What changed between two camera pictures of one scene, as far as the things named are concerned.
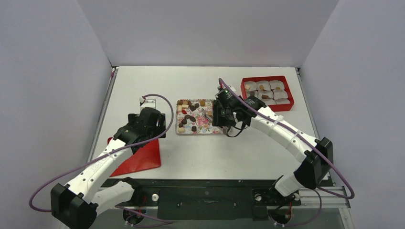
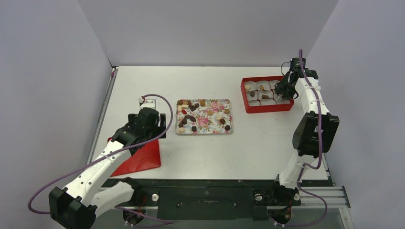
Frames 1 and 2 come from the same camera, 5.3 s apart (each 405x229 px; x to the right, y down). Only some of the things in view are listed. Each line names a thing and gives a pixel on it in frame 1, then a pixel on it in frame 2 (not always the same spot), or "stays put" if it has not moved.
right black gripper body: x=217 y=113 -> x=282 y=89
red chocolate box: x=274 y=90 stays put
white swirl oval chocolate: x=181 y=130 stays put
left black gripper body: x=158 y=130 stays put
